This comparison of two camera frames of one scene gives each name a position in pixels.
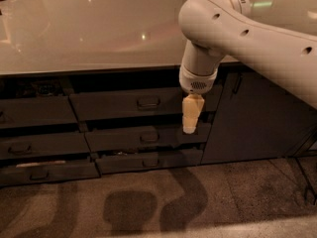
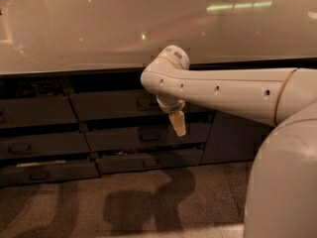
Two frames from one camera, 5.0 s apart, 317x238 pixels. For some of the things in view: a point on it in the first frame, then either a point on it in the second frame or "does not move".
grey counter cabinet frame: [62, 125] does not move
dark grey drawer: [49, 173] does not move
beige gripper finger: [192, 105] to [178, 122]
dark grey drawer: [42, 110] does not move
